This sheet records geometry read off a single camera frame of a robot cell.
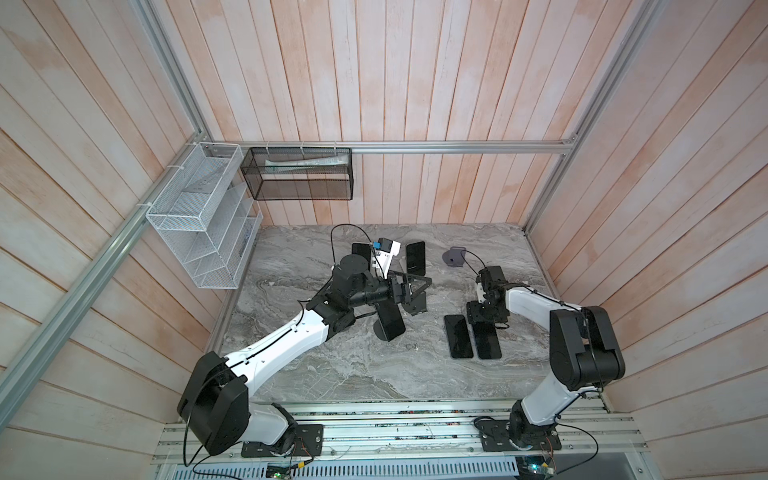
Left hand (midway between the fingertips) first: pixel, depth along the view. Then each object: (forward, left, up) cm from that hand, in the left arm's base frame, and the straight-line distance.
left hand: (422, 287), depth 70 cm
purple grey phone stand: (+33, -19, -29) cm, 48 cm away
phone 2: (+2, +7, -19) cm, 21 cm away
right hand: (+8, -23, -28) cm, 37 cm away
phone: (+25, -3, -20) cm, 32 cm away
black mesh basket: (+53, +40, -5) cm, 66 cm away
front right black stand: (+10, -2, -25) cm, 27 cm away
